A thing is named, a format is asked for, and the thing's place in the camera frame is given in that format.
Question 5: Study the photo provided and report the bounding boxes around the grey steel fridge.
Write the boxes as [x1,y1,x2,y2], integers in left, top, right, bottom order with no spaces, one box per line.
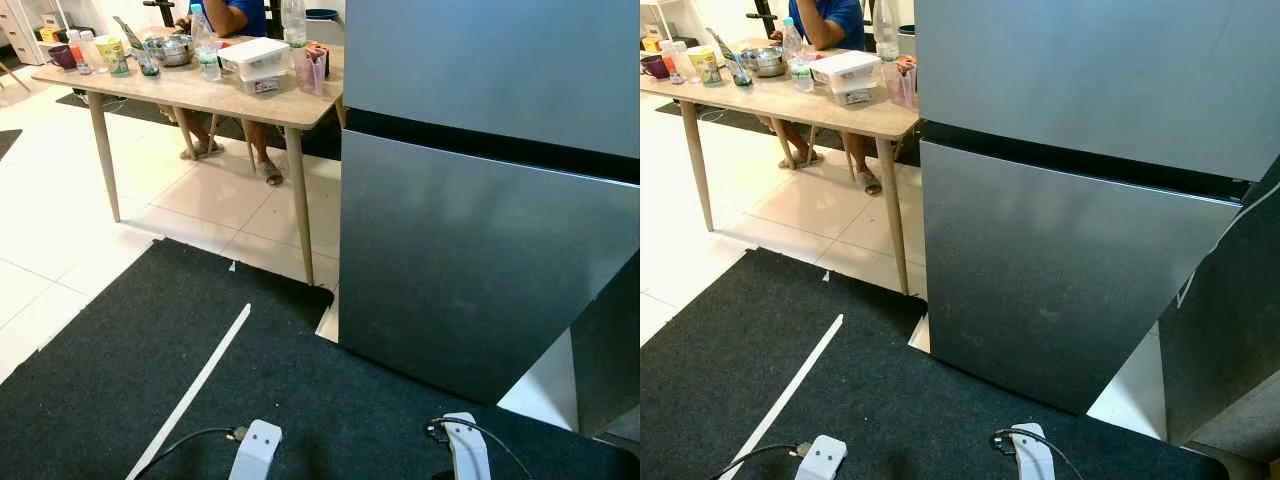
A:
[915,0,1280,417]
[338,0,641,407]

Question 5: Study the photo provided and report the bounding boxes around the dark grey counter cabinet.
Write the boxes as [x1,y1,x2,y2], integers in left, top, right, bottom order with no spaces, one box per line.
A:
[570,250,641,438]
[1158,150,1280,448]

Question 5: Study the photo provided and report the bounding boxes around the yellow green noodle cup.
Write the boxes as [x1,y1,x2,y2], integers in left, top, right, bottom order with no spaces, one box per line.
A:
[94,35,132,77]
[688,46,723,88]

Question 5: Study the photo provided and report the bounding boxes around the white tape strip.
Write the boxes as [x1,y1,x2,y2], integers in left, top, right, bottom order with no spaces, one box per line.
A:
[125,303,253,480]
[718,313,846,480]

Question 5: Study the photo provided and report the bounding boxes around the light wooden table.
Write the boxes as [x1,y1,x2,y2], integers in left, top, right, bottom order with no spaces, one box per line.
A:
[640,50,923,297]
[30,35,346,286]

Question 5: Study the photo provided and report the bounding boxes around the steel pot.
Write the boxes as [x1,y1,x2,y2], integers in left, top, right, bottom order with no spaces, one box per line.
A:
[148,34,197,69]
[742,46,791,79]

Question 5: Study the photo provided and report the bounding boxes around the white shelf unit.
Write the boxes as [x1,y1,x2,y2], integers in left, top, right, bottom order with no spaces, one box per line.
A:
[640,0,701,43]
[0,0,63,46]

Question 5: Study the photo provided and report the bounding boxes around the small clear water bottle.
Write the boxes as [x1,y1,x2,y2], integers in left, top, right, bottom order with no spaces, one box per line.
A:
[788,17,815,94]
[191,4,222,82]

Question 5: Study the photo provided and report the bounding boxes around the seated person blue shirt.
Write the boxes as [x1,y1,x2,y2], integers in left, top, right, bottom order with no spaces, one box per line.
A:
[757,0,886,198]
[160,0,286,188]

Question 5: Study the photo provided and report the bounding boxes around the large clear water bottle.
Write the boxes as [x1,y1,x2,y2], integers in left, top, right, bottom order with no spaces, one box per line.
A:
[280,0,309,49]
[873,0,901,63]

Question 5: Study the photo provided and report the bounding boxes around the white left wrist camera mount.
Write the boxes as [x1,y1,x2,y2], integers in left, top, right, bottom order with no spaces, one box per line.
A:
[229,419,284,480]
[795,435,849,480]

